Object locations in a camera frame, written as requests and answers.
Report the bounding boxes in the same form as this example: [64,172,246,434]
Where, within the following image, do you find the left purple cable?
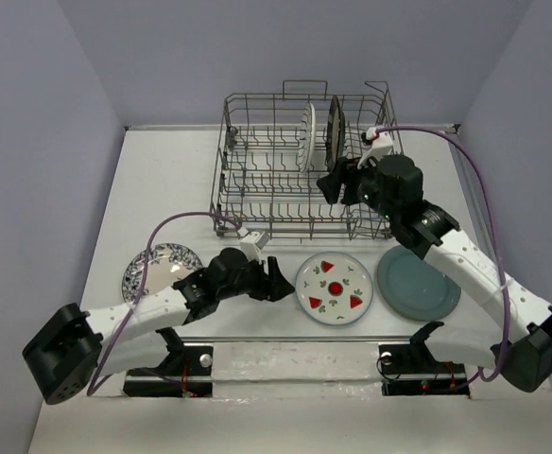
[86,211,242,398]

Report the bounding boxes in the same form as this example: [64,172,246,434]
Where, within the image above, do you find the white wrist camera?
[357,126,393,168]
[237,226,270,263]

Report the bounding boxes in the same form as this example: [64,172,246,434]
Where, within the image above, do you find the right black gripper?
[317,150,399,222]

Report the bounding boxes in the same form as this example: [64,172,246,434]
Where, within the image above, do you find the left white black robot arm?
[23,248,295,405]

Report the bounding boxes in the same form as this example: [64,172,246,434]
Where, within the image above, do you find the grey wire dish rack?
[210,80,397,240]

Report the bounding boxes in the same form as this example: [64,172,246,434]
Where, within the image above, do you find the teal grey plate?
[375,246,461,322]

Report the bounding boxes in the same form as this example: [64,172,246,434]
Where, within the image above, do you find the dark rimmed cream plate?
[325,96,346,171]

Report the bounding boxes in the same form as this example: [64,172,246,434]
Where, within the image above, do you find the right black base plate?
[375,343,470,397]

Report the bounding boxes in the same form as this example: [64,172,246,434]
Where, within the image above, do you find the blue floral white plate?
[121,243,203,303]

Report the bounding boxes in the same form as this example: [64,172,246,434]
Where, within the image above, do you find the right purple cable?
[379,125,513,383]

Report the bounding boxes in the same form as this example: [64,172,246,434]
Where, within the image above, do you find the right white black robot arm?
[317,154,552,393]

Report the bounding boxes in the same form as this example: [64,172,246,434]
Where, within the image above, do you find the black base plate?
[375,343,470,397]
[123,343,214,398]

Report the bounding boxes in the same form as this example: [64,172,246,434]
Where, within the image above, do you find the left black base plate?
[123,343,214,398]

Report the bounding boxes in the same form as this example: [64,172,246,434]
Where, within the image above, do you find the watermelon pattern white plate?
[295,252,373,326]

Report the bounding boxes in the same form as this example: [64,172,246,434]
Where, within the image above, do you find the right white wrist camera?
[357,126,393,168]

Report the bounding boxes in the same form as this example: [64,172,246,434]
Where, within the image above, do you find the purple cable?
[86,211,242,398]
[379,125,513,383]

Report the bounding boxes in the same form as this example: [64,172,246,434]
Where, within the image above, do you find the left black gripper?
[216,251,293,301]

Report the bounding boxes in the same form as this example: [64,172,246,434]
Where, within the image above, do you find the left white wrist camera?
[237,226,270,263]

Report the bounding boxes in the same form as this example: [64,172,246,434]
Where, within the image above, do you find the blue striped white plate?
[296,102,316,172]

